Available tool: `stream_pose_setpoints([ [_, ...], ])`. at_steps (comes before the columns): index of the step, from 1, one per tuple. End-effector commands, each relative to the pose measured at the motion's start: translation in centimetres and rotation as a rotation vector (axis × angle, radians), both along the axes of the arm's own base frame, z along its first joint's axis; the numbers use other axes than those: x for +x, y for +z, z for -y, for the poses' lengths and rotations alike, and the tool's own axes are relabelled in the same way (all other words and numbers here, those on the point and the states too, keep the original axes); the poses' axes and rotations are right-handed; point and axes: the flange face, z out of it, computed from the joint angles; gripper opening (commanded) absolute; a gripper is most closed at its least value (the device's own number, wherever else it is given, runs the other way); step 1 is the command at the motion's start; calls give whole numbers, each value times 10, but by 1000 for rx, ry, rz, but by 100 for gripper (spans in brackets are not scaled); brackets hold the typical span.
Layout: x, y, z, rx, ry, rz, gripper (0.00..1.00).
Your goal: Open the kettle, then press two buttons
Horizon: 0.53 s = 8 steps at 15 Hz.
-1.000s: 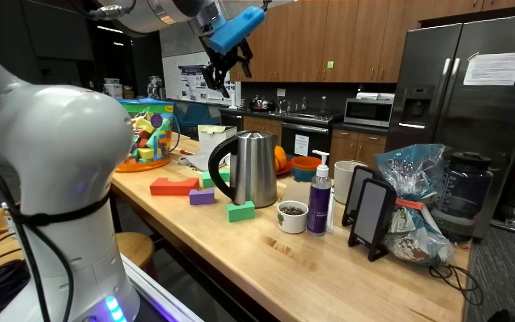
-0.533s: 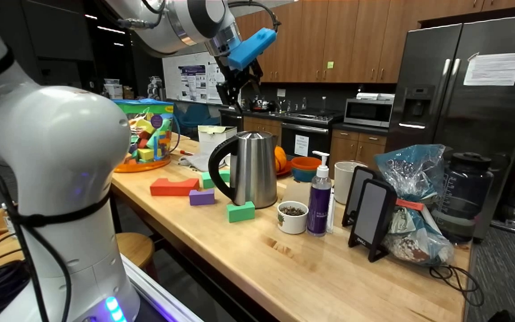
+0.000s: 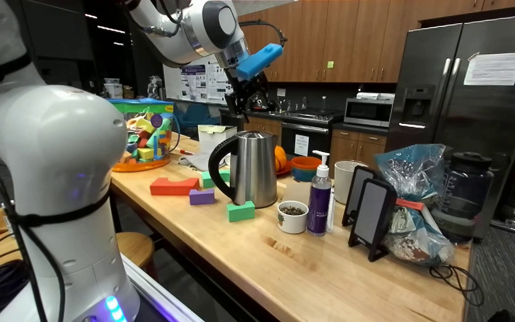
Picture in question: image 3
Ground teal bowl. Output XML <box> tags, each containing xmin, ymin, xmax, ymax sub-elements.
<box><xmin>291</xmin><ymin>168</ymin><xmax>318</xmax><ymax>184</ymax></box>

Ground orange tray under bin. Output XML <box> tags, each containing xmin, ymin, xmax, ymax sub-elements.
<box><xmin>110</xmin><ymin>156</ymin><xmax>182</xmax><ymax>175</ymax></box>

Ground blue plastic bag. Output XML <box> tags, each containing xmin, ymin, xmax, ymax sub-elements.
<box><xmin>373</xmin><ymin>141</ymin><xmax>457</xmax><ymax>267</ymax></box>

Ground black desktop speaker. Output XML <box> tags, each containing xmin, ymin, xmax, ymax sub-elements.
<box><xmin>346</xmin><ymin>177</ymin><xmax>398</xmax><ymax>263</ymax></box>
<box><xmin>341</xmin><ymin>165</ymin><xmax>379</xmax><ymax>229</ymax></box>

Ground stainless steel electric kettle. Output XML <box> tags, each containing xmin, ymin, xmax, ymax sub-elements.
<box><xmin>207</xmin><ymin>131</ymin><xmax>280</xmax><ymax>209</ymax></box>

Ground black cable on table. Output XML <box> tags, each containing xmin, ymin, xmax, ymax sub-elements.
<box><xmin>427</xmin><ymin>261</ymin><xmax>486</xmax><ymax>309</ymax></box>

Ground white robot base platform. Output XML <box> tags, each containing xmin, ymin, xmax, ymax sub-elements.
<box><xmin>119</xmin><ymin>254</ymin><xmax>205</xmax><ymax>322</ymax></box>

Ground small green foam block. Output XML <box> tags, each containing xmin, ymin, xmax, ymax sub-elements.
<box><xmin>225</xmin><ymin>199</ymin><xmax>257</xmax><ymax>224</ymax></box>

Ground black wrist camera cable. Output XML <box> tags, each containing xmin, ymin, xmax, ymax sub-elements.
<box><xmin>237</xmin><ymin>18</ymin><xmax>289</xmax><ymax>50</ymax></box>

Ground black kitchen stove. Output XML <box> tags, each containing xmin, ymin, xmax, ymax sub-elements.
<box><xmin>279</xmin><ymin>111</ymin><xmax>343</xmax><ymax>159</ymax></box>

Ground white paper on refrigerator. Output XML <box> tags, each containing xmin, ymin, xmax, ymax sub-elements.
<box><xmin>461</xmin><ymin>50</ymin><xmax>515</xmax><ymax>88</ymax></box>

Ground white box with pale lid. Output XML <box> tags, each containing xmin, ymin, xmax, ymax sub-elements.
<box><xmin>195</xmin><ymin>123</ymin><xmax>239</xmax><ymax>172</ymax></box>

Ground white tray on microwave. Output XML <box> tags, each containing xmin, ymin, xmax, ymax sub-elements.
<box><xmin>354</xmin><ymin>89</ymin><xmax>397</xmax><ymax>104</ymax></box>

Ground white mug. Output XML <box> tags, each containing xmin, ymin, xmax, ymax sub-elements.
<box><xmin>332</xmin><ymin>159</ymin><xmax>366</xmax><ymax>206</ymax></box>

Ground clear bin of foam blocks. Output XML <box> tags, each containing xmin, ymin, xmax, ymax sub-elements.
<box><xmin>109</xmin><ymin>97</ymin><xmax>182</xmax><ymax>172</ymax></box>

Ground orange bowl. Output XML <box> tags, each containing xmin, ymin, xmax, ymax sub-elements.
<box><xmin>289</xmin><ymin>156</ymin><xmax>323</xmax><ymax>173</ymax></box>

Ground purple pump bottle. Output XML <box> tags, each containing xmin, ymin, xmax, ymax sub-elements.
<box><xmin>305</xmin><ymin>148</ymin><xmax>334</xmax><ymax>234</ymax></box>

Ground white ramekin cup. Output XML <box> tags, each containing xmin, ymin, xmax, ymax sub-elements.
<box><xmin>275</xmin><ymin>199</ymin><xmax>311</xmax><ymax>234</ymax></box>

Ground stainless steel refrigerator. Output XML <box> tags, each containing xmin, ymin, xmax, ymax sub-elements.
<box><xmin>386</xmin><ymin>12</ymin><xmax>515</xmax><ymax>240</ymax></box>

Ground brown wooden base cabinet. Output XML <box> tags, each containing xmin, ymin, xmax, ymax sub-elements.
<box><xmin>327</xmin><ymin>125</ymin><xmax>388</xmax><ymax>175</ymax></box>

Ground silver microwave oven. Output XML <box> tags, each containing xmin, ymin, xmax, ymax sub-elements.
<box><xmin>343</xmin><ymin>97</ymin><xmax>395</xmax><ymax>129</ymax></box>

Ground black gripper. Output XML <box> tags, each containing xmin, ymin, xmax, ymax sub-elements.
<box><xmin>227</xmin><ymin>70</ymin><xmax>270</xmax><ymax>131</ymax></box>

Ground large light green foam block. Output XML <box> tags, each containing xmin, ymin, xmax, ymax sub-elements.
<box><xmin>198</xmin><ymin>168</ymin><xmax>232</xmax><ymax>191</ymax></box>

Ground brown wooden wall cabinets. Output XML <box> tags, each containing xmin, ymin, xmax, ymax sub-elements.
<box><xmin>237</xmin><ymin>0</ymin><xmax>515</xmax><ymax>86</ymax></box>

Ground purple foam block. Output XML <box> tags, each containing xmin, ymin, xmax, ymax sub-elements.
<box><xmin>187</xmin><ymin>188</ymin><xmax>216</xmax><ymax>207</ymax></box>

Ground red foam block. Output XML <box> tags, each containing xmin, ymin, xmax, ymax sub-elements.
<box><xmin>148</xmin><ymin>175</ymin><xmax>200</xmax><ymax>197</ymax></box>

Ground blue wrist camera housing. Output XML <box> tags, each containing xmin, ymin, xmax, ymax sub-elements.
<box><xmin>234</xmin><ymin>41</ymin><xmax>286</xmax><ymax>82</ymax></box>

